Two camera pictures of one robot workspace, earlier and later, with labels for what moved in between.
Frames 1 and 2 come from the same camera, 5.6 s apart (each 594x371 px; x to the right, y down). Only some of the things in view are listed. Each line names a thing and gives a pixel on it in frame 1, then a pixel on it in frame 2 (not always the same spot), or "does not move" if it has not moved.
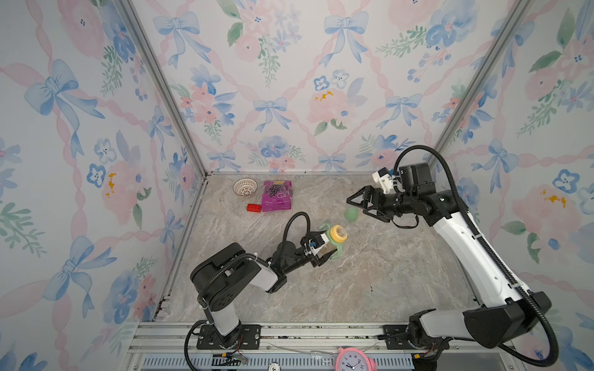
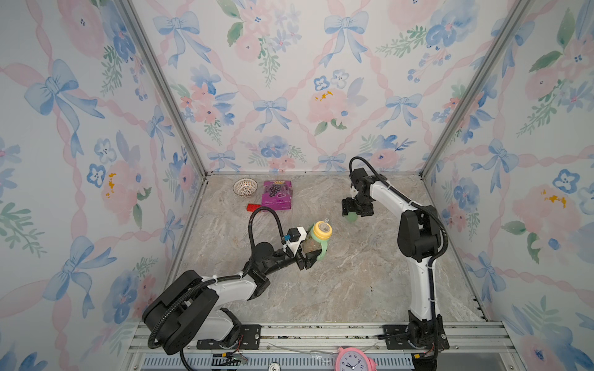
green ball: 351,214 does not move
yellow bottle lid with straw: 338,233 → 322,229
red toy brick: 254,208 does not move
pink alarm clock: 352,359 does not move
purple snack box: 277,195 does not move
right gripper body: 395,204 → 361,206
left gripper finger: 326,256 → 309,260
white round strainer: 244,186 does not move
